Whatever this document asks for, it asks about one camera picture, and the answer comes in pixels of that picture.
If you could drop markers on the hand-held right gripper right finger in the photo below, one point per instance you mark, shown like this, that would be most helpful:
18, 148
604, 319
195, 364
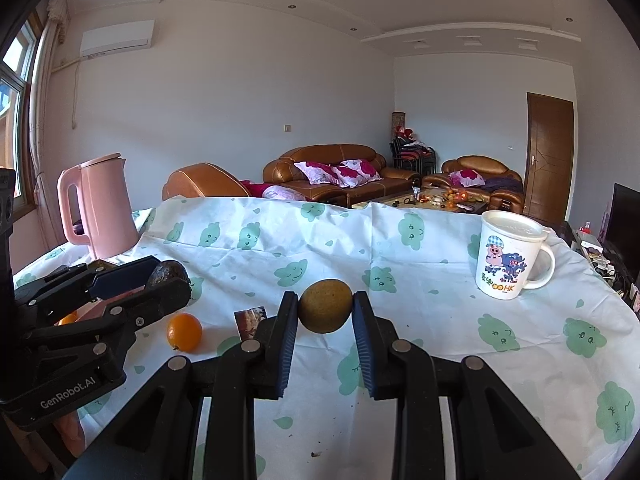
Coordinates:
367, 355

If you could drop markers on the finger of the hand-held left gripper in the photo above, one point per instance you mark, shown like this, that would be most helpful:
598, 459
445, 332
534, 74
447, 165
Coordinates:
155, 305
120, 277

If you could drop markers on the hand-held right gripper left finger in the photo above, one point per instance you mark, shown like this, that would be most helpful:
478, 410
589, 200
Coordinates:
286, 350

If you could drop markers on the dark avocado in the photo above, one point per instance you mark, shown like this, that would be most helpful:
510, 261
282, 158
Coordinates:
167, 277

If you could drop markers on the orange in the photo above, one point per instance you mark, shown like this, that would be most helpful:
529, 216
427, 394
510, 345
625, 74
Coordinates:
184, 332
67, 319

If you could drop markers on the brown kiwi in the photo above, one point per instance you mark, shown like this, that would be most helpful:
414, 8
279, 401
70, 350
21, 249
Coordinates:
325, 306

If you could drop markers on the small printed jar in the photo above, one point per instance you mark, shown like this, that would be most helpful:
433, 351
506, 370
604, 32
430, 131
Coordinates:
250, 322

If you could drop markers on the pink electric kettle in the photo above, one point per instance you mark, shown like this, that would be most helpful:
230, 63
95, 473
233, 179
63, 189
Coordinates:
107, 205

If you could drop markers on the white tablecloth with green clouds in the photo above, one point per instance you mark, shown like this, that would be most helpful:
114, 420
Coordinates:
440, 320

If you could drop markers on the brown leather armchair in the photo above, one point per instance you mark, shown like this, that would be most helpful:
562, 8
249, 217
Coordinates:
200, 182

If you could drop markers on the pale pink cushion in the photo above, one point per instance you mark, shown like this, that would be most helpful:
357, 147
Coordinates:
282, 193

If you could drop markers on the cluttered coffee table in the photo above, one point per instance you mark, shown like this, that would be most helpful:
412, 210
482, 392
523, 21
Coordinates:
430, 200

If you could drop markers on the white cartoon mug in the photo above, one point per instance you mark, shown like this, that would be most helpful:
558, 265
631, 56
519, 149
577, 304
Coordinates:
505, 255

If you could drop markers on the pink flowered pillow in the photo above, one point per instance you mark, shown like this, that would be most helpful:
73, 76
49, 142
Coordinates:
317, 172
467, 177
357, 172

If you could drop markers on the long brown leather sofa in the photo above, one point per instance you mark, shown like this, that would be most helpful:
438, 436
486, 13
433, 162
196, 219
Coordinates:
325, 155

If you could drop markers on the window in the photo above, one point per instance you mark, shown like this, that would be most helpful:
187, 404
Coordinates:
12, 110

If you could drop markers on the pale curtain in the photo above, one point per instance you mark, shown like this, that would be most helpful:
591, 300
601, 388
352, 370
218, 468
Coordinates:
50, 85

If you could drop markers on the stacked dark chairs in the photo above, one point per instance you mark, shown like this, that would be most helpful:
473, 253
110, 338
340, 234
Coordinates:
412, 155

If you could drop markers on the purple blanket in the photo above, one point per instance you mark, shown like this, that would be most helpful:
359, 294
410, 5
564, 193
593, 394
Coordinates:
502, 184

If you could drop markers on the short brown leather sofa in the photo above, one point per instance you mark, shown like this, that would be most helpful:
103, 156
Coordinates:
480, 162

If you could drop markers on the tall patterned vase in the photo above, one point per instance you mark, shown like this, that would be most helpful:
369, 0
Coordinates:
398, 122

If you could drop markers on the white air conditioner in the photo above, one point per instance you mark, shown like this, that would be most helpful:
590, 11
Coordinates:
117, 39

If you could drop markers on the brown wooden door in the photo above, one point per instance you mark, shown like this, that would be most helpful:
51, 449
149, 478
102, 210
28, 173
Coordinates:
550, 160

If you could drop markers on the black television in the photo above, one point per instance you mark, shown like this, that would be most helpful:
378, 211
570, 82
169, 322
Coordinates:
625, 225

